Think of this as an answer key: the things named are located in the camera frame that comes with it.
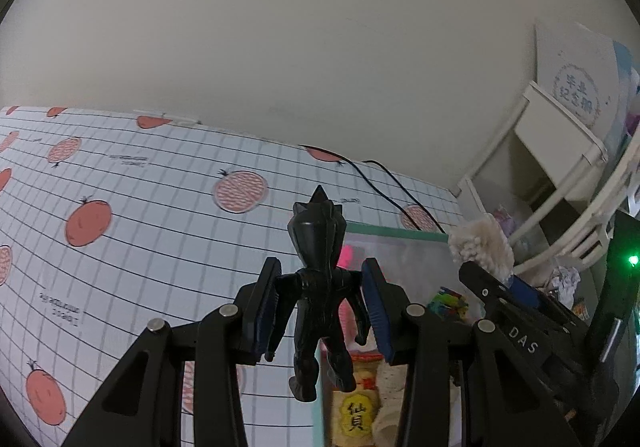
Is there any white printed album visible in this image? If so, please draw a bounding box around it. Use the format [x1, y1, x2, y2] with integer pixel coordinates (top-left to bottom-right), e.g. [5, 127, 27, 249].
[535, 22, 633, 148]

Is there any bag of cotton swabs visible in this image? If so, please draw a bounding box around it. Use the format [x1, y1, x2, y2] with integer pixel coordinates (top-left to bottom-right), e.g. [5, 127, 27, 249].
[446, 214, 516, 284]

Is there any crumpled white paper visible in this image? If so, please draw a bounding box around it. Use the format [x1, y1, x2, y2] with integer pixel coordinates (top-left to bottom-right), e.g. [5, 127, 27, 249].
[547, 264, 582, 308]

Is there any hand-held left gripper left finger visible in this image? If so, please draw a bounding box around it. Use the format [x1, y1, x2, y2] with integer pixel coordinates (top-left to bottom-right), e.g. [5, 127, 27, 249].
[60, 257, 283, 447]

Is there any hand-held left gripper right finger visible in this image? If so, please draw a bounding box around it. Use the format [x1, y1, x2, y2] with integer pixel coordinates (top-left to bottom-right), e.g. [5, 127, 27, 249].
[361, 258, 583, 447]

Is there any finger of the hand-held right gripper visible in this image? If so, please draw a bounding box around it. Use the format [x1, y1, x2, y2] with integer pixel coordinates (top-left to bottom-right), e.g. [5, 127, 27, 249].
[506, 274, 585, 334]
[459, 261, 513, 325]

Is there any grid fruit print tablecloth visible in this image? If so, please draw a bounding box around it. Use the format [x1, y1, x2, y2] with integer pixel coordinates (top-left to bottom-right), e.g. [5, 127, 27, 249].
[0, 106, 463, 433]

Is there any black cable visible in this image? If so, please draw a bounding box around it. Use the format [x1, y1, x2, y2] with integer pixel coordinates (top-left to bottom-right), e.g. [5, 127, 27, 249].
[345, 158, 446, 234]

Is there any teal cardboard box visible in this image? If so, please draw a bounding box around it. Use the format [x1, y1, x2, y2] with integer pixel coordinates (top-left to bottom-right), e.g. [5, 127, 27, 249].
[312, 221, 483, 447]

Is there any white shelf unit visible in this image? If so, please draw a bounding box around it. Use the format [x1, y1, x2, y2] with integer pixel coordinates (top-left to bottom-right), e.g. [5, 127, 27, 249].
[457, 82, 640, 278]

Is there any yellow snack packet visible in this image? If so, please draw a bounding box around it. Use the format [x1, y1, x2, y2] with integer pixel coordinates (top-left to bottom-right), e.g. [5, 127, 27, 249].
[330, 349, 383, 447]

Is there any black toy figure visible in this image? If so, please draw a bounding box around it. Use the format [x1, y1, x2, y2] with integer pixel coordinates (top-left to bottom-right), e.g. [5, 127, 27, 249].
[263, 184, 371, 403]

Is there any colourful chain fidget toy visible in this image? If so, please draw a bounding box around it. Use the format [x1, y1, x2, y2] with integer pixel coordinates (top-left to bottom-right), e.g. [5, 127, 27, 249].
[430, 287, 471, 323]

